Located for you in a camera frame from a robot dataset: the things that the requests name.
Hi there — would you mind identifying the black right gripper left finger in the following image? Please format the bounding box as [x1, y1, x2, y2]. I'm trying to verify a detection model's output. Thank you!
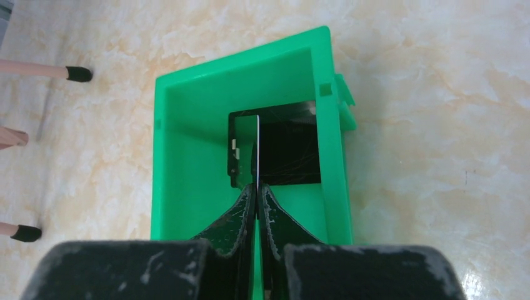
[22, 184, 256, 299]

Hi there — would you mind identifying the pink music stand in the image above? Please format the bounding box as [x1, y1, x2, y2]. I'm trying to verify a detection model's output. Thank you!
[1, 59, 93, 243]

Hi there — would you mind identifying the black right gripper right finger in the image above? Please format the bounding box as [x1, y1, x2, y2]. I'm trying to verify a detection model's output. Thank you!
[257, 184, 465, 299]

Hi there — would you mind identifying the black card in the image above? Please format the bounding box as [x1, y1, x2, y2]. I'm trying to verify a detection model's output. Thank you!
[227, 101, 321, 188]

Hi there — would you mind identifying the green plastic bin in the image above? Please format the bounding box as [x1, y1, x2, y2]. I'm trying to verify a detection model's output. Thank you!
[151, 26, 357, 299]

